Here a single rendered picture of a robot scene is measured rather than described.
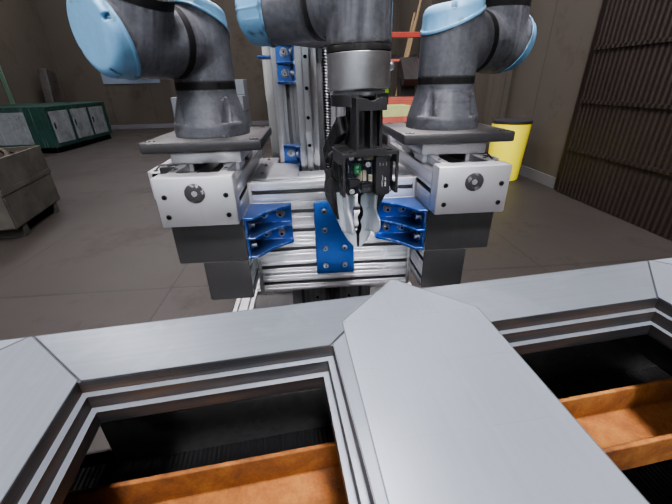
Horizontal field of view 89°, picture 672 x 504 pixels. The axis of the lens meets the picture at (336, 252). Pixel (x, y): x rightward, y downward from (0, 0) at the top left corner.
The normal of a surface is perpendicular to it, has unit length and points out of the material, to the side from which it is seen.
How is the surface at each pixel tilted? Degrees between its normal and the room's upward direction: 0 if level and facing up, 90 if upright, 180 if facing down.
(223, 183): 90
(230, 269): 90
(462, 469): 0
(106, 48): 97
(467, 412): 0
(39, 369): 0
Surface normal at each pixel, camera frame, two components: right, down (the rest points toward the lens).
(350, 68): -0.31, 0.42
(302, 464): 0.18, 0.43
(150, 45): 0.79, 0.54
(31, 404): -0.02, -0.90
